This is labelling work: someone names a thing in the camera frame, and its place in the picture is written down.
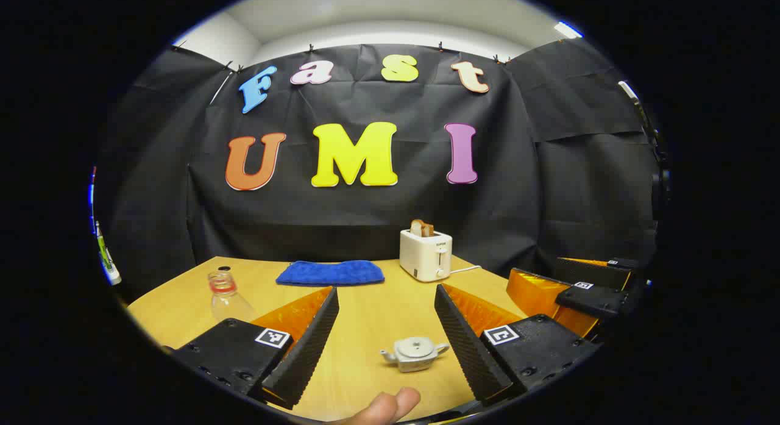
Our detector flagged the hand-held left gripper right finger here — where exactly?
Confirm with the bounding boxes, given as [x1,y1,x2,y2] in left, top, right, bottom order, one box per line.
[434,284,601,407]

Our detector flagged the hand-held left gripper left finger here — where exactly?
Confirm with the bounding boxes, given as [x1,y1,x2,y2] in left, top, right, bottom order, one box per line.
[172,286,340,410]

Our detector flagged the white teacup lid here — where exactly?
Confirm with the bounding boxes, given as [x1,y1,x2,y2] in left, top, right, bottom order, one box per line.
[396,338,437,359]

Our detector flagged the white ceramic teacup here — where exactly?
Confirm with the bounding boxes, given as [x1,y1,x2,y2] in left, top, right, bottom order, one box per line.
[380,337,450,373]

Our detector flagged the clear plastic water bottle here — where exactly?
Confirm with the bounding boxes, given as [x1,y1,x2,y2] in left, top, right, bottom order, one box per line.
[208,270,257,323]

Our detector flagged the green bottle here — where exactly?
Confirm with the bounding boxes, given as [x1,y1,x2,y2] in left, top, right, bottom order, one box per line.
[94,221,113,273]

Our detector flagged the blue towel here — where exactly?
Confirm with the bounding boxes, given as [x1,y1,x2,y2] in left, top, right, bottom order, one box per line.
[275,260,386,287]

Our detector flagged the white toaster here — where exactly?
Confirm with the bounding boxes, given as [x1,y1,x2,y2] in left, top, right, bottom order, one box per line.
[400,228,453,283]

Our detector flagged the black backdrop cloth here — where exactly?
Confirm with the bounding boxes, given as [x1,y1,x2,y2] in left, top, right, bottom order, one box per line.
[97,38,662,304]

